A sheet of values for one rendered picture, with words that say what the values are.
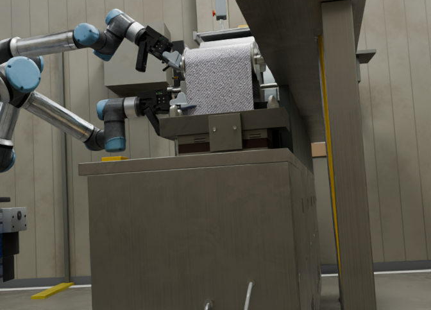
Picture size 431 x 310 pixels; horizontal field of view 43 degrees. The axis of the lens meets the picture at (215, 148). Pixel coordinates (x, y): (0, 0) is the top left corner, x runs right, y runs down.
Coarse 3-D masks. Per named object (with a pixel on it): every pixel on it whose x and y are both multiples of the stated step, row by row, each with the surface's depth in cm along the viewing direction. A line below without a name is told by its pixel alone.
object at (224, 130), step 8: (208, 120) 167; (216, 120) 166; (224, 120) 166; (232, 120) 165; (240, 120) 165; (216, 128) 166; (224, 128) 166; (232, 128) 165; (240, 128) 165; (216, 136) 166; (224, 136) 166; (232, 136) 165; (240, 136) 165; (216, 144) 166; (224, 144) 165; (232, 144) 165; (240, 144) 164
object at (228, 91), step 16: (192, 80) 192; (208, 80) 191; (224, 80) 189; (240, 80) 188; (192, 96) 191; (208, 96) 190; (224, 96) 189; (240, 96) 188; (192, 112) 191; (208, 112) 190
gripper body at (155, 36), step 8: (144, 32) 203; (152, 32) 203; (136, 40) 204; (144, 40) 204; (152, 40) 201; (160, 40) 201; (168, 40) 200; (152, 48) 201; (160, 48) 202; (168, 48) 205
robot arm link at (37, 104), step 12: (24, 96) 185; (36, 96) 189; (24, 108) 190; (36, 108) 189; (48, 108) 191; (60, 108) 194; (48, 120) 193; (60, 120) 194; (72, 120) 196; (84, 120) 201; (72, 132) 198; (84, 132) 199; (96, 132) 202; (96, 144) 201
